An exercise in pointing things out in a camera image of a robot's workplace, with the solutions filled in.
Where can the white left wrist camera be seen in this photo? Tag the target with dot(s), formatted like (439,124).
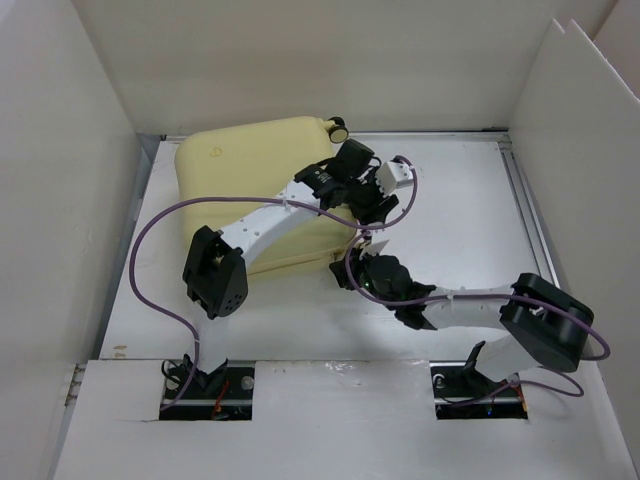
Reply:
(395,174)

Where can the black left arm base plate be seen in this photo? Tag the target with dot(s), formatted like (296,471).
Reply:
(224,395)

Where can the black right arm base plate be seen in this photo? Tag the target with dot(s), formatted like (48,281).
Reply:
(461,393)

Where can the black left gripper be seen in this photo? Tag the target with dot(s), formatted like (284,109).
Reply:
(377,211)

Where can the yellow suitcase with black lining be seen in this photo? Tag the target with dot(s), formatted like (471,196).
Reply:
(230,168)

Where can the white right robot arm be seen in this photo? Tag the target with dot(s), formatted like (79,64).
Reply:
(542,325)

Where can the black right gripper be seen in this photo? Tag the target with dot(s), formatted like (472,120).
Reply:
(358,262)

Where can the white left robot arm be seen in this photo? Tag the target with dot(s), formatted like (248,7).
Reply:
(215,271)

